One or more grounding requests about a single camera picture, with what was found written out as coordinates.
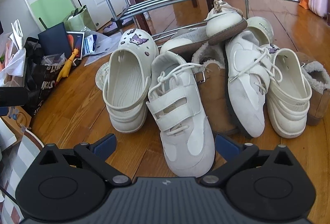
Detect white mesh sneaker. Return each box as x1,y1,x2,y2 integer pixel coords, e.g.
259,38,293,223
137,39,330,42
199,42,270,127
204,0,248,45
159,26,216,55

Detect navy folder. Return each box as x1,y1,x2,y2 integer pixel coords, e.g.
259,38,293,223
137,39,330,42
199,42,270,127
38,23,71,56

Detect blue white medicine box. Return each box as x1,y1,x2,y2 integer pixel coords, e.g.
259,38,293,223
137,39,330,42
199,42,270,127
82,34,98,55

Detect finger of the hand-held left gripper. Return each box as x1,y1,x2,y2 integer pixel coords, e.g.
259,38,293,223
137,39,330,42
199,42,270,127
0,87,29,107

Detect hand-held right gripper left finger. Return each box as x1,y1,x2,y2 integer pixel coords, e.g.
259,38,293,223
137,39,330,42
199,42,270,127
32,133,132,187

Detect yellow rubber chicken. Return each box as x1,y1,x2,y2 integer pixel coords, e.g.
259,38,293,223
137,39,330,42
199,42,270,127
56,49,79,83

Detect white papers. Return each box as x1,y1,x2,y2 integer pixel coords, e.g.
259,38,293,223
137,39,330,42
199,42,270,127
82,30,122,66

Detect white clog with charms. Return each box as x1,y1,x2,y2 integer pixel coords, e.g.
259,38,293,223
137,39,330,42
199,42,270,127
103,28,159,134
259,43,313,139

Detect green bag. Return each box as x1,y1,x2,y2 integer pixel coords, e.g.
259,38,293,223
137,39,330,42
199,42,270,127
64,5,98,33

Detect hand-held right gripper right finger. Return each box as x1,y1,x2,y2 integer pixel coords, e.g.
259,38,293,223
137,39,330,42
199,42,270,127
200,133,299,187

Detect white strap sneaker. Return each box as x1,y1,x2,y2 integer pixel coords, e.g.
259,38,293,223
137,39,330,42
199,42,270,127
223,30,266,139
145,52,216,177

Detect brown box with blue print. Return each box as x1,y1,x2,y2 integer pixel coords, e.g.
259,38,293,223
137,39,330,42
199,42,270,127
0,106,33,138

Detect black printed bag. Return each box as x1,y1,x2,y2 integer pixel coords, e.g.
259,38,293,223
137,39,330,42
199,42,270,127
24,38,76,116

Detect cream slide sandal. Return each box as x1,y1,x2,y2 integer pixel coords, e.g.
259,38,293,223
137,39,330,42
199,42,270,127
244,17,274,42
95,62,112,91

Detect brown fleece-lined shoe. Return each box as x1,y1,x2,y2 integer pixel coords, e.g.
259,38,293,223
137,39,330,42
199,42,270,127
191,42,240,136
294,52,330,126

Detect purple slipper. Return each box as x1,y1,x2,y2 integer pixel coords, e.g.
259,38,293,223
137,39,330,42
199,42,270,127
121,17,145,28
102,23,122,35

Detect white plastic bag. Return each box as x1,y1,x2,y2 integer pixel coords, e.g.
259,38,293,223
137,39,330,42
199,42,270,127
0,20,27,86

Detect orange black box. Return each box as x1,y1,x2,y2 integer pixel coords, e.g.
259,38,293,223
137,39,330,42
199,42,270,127
66,31,85,60

